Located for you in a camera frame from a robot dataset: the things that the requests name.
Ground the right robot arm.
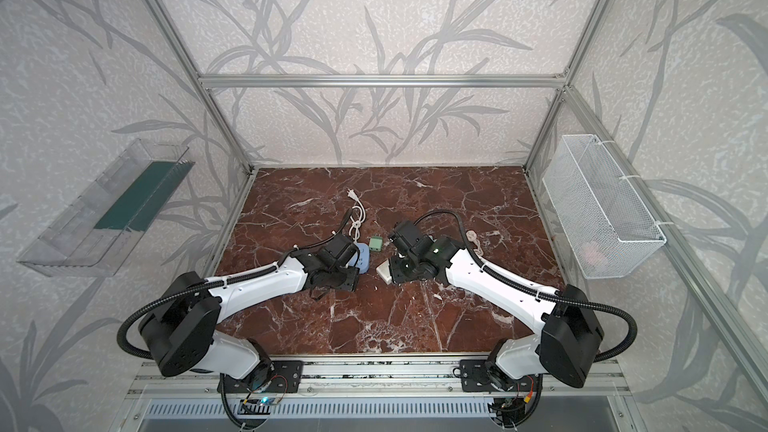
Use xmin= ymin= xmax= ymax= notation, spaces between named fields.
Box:
xmin=387 ymin=220 xmax=639 ymax=391

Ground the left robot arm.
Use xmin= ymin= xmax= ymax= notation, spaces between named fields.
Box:
xmin=116 ymin=233 xmax=369 ymax=382

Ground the white plug adapter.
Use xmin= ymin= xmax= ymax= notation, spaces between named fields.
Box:
xmin=376 ymin=263 xmax=393 ymax=284

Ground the green plug adapter far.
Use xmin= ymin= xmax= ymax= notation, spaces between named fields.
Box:
xmin=368 ymin=236 xmax=384 ymax=252

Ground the blue square power strip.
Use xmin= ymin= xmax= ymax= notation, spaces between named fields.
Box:
xmin=353 ymin=243 xmax=370 ymax=274

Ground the white cable of blue strip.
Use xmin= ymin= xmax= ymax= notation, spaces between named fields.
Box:
xmin=346 ymin=189 xmax=367 ymax=241

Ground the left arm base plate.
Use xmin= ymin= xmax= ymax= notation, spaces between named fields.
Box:
xmin=217 ymin=360 xmax=304 ymax=394

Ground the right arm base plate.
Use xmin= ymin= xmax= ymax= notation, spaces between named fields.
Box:
xmin=458 ymin=359 xmax=536 ymax=393

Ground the aluminium frame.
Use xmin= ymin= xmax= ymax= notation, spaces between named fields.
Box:
xmin=113 ymin=0 xmax=768 ymax=432

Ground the white wire basket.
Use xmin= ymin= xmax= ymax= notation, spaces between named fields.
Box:
xmin=543 ymin=134 xmax=666 ymax=279

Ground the clear plastic wall tray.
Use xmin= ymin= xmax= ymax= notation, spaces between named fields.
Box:
xmin=18 ymin=139 xmax=195 ymax=277

